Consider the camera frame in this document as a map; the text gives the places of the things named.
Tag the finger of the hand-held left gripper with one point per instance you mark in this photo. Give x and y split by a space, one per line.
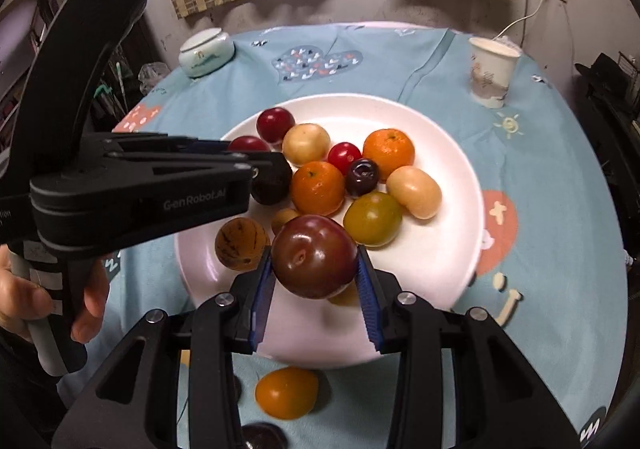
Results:
225 158
150 143

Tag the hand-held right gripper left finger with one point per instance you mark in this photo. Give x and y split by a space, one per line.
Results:
261 299

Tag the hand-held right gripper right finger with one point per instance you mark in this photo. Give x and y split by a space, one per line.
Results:
367 299

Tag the red tomato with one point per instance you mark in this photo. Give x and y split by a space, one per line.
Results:
344 155
248 143

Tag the dark purple plum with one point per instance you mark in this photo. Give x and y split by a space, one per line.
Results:
362 176
272 189

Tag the dark red plum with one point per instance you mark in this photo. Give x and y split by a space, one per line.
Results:
275 124
314 256

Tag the small tan fruit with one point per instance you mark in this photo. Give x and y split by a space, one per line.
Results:
285 220

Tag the pale yellow pear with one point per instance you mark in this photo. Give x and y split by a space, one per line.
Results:
306 144

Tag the white oval plate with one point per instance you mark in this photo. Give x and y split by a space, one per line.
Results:
440 249

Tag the large orange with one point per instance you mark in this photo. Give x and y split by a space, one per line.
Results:
318 188

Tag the pale peach round fruit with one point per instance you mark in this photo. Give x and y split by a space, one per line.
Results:
414 191

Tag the person's left hand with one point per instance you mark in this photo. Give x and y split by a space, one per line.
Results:
20 294

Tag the brown striped round fruit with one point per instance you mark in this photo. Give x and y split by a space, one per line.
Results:
242 244

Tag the clear plastic bag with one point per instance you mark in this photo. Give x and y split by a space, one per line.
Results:
150 74

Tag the green-orange mandarin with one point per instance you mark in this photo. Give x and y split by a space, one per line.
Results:
372 219

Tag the yellow-orange tomato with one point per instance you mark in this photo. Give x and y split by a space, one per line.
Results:
286 392

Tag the white ceramic lidded jar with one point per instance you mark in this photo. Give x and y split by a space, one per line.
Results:
205 54

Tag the dark purple flat fruit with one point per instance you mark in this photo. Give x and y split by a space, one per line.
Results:
262 436

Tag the orange mandarin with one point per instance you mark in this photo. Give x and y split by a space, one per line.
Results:
389 154

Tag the light blue printed tablecloth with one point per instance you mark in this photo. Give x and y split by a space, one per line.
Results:
550 209

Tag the white paper cup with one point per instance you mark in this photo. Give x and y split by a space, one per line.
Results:
491 71

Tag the dark cabinet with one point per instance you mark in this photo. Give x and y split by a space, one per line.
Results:
610 94

